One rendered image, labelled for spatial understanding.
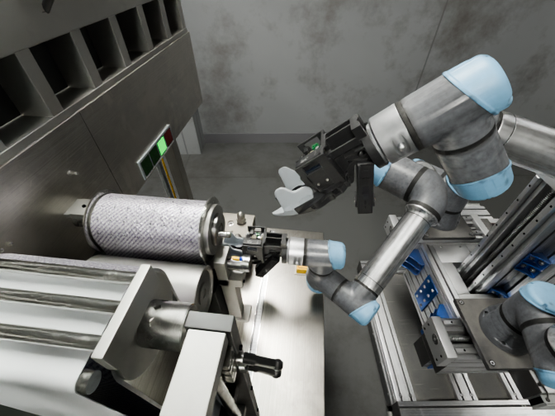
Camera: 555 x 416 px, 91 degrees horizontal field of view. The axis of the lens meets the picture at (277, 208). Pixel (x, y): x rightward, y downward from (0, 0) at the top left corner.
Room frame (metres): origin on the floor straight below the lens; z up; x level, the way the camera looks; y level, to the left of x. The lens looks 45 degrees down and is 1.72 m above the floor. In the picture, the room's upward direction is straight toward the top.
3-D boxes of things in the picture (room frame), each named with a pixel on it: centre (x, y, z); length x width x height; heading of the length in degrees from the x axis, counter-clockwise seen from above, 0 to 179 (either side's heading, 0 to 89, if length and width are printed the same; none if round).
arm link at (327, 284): (0.43, -0.14, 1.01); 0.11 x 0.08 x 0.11; 44
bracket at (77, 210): (0.44, 0.44, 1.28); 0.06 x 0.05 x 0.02; 84
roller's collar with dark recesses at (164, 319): (0.16, 0.15, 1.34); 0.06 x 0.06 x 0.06; 84
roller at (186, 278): (0.30, 0.28, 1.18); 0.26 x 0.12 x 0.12; 84
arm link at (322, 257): (0.44, -0.13, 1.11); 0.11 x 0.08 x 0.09; 84
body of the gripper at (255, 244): (0.46, 0.03, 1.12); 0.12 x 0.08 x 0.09; 84
